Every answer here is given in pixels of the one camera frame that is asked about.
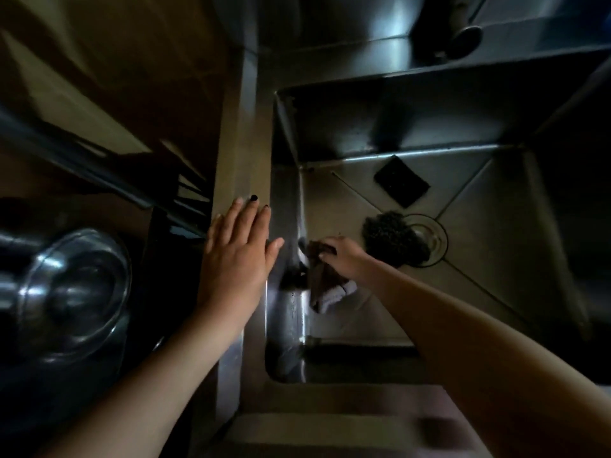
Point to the metal sink stopper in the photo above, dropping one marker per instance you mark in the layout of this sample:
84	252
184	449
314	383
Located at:
432	238

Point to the black steel wool scourer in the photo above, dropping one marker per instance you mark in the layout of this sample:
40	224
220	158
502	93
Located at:
394	238

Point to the person's right forearm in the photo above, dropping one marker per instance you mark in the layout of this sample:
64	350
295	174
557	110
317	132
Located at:
487	357

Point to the person's right hand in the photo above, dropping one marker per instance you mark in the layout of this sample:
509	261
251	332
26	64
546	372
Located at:
346	259

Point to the curved steel faucet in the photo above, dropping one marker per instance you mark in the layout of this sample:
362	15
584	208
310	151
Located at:
460	35

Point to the person's left hand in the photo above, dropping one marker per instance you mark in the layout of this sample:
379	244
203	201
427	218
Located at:
236	267

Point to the black rectangular sponge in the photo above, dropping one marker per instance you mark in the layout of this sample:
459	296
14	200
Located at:
401	181

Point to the stainless steel double sink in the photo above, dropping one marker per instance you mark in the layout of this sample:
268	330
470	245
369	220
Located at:
382	114

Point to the person's left forearm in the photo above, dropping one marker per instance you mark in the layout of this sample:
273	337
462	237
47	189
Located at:
138	391

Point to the small shiny metal bowl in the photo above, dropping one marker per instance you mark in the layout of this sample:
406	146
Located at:
76	290

